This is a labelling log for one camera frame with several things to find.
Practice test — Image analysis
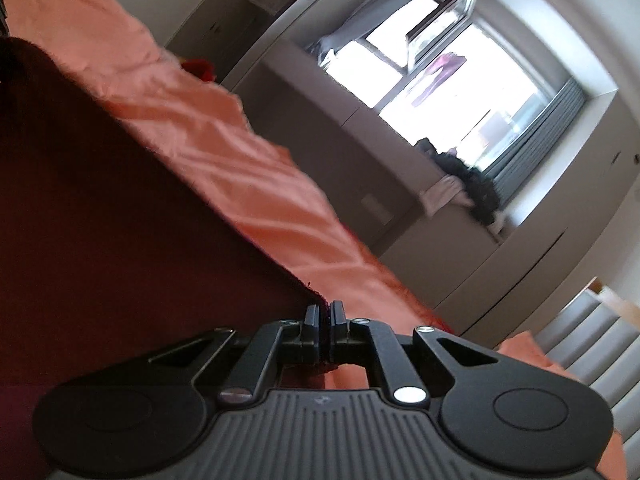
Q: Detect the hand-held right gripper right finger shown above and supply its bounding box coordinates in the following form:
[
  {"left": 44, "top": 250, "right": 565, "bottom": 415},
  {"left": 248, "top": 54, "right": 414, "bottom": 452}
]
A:
[{"left": 329, "top": 300, "right": 501, "bottom": 406}]

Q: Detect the grey padded bed headboard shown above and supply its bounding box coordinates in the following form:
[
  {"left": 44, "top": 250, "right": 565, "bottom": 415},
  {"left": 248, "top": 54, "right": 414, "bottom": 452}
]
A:
[{"left": 537, "top": 280, "right": 640, "bottom": 443}]

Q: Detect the red cloth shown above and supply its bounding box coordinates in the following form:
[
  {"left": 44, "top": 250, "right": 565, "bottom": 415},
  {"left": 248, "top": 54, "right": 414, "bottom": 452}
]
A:
[{"left": 181, "top": 59, "right": 219, "bottom": 82}]

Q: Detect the tall grey closed wardrobe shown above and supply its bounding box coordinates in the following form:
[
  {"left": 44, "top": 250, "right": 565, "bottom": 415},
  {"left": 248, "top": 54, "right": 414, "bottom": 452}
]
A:
[{"left": 432, "top": 85, "right": 640, "bottom": 338}]

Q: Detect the white cloth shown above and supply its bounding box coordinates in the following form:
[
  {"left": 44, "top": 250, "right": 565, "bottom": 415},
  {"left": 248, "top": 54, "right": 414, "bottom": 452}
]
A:
[{"left": 421, "top": 176, "right": 477, "bottom": 209}]

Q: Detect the open grey wardrobe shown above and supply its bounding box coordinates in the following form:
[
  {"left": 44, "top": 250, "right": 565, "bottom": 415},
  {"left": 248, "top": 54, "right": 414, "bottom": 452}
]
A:
[{"left": 162, "top": 0, "right": 323, "bottom": 92}]

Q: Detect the pile of black clothes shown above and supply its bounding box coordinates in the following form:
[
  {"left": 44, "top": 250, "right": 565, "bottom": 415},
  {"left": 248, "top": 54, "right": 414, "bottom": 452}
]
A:
[{"left": 414, "top": 136, "right": 502, "bottom": 226}]

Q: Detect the window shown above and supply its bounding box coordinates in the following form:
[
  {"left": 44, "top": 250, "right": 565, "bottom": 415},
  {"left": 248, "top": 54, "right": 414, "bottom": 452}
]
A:
[{"left": 320, "top": 0, "right": 576, "bottom": 177}]

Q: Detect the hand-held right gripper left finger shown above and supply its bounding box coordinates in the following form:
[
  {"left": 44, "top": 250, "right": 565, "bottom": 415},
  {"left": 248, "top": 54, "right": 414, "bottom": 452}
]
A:
[{"left": 147, "top": 302, "right": 330, "bottom": 406}]

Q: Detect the pink hanging garment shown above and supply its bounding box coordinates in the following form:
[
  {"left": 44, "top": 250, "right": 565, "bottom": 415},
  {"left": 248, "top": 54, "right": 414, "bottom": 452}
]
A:
[{"left": 409, "top": 51, "right": 469, "bottom": 107}]

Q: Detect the orange blanket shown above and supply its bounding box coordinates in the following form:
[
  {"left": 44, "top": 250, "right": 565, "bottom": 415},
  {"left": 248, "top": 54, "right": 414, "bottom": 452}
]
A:
[{"left": 4, "top": 0, "right": 628, "bottom": 480}]

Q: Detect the light blue curtain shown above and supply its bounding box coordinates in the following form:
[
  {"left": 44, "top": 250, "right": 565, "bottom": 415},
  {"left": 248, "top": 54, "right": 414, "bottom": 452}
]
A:
[
  {"left": 304, "top": 0, "right": 453, "bottom": 61},
  {"left": 487, "top": 79, "right": 587, "bottom": 196}
]

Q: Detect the dark red garment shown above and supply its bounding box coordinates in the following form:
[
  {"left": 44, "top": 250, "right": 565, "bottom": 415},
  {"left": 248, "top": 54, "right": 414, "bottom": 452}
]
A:
[{"left": 0, "top": 35, "right": 326, "bottom": 480}]

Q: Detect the grey window seat cabinet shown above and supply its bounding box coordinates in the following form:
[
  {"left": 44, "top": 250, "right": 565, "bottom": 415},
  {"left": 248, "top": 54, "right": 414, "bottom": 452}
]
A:
[{"left": 220, "top": 42, "right": 518, "bottom": 311}]

